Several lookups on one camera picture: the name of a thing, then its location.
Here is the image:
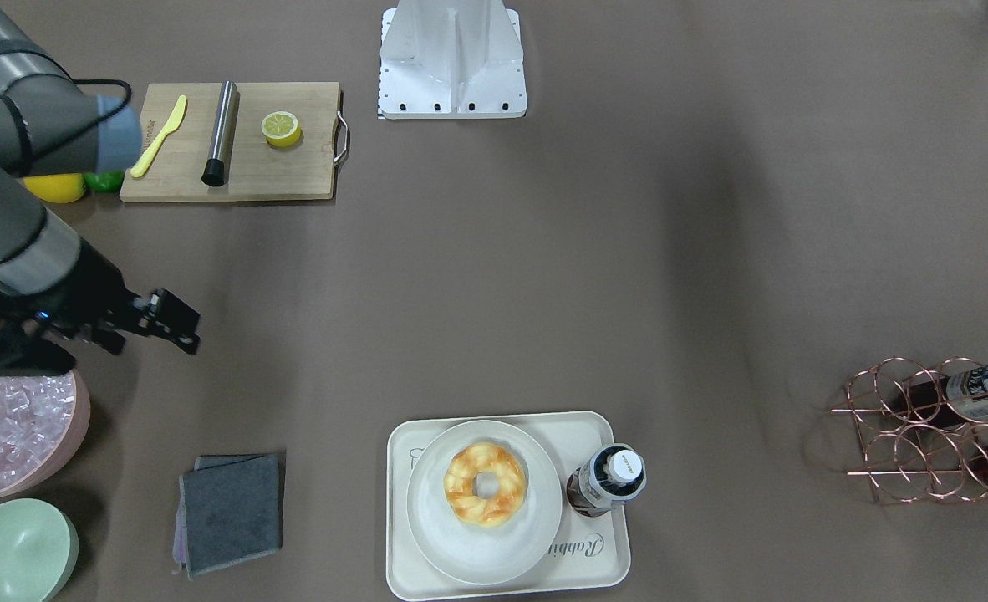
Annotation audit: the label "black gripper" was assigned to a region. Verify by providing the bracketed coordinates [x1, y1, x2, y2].
[38, 239, 201, 355]

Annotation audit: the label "glazed twisted donut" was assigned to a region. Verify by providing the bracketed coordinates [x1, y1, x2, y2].
[443, 441, 528, 529]

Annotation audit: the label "white round plate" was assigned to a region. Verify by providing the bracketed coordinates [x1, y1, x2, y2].
[406, 419, 563, 586]

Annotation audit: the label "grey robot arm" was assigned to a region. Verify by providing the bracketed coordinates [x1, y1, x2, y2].
[0, 8, 200, 375]

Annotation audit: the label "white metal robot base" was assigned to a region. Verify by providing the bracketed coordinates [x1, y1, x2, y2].
[377, 1, 528, 120]

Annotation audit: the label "cream rabbit tray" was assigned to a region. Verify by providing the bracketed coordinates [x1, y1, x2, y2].
[385, 411, 631, 601]

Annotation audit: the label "wooden cutting board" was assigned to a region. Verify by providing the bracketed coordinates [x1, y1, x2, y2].
[120, 81, 344, 203]

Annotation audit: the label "steel cylinder black tip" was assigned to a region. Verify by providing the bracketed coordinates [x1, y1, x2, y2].
[202, 80, 241, 187]

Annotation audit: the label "green lime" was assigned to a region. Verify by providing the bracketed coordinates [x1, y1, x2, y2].
[81, 171, 125, 195]

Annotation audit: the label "yellow plastic knife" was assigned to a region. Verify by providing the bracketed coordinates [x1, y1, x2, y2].
[130, 95, 188, 179]

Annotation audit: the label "lower whole yellow lemon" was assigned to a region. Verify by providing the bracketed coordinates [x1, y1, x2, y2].
[23, 174, 88, 203]

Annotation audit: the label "folded grey cloth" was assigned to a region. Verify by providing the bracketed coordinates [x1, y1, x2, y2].
[172, 453, 283, 579]

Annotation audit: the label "pink ice bucket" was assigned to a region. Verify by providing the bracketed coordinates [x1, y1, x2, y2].
[0, 370, 90, 498]

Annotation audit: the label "halved lemon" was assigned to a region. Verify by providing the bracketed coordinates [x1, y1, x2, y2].
[260, 110, 303, 148]

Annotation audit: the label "pale green bowl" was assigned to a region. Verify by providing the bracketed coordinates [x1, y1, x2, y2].
[0, 498, 79, 601]

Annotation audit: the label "bottle with white cap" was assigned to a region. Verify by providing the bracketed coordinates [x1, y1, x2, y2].
[566, 443, 647, 518]

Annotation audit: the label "upper wine bottle in rack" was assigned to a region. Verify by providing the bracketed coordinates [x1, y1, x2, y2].
[885, 365, 988, 428]

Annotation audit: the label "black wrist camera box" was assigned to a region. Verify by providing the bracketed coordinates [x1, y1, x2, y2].
[0, 309, 76, 377]

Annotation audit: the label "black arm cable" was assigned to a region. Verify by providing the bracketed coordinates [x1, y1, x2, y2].
[11, 79, 133, 176]

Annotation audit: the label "copper wire wine rack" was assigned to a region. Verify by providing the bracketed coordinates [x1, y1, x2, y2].
[829, 357, 988, 506]

